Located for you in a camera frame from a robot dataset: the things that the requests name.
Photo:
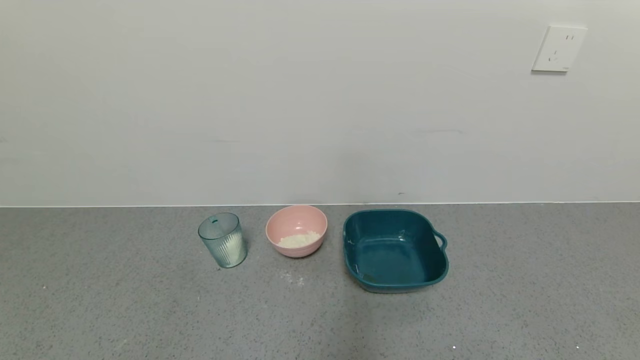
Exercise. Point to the white powder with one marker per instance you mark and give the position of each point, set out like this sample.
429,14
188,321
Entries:
299,241

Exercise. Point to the clear ribbed plastic cup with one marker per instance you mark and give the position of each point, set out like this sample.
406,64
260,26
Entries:
224,247

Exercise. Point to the pink bowl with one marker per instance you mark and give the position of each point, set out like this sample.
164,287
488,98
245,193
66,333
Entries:
296,222

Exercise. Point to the white wall socket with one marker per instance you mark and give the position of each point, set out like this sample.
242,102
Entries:
559,49

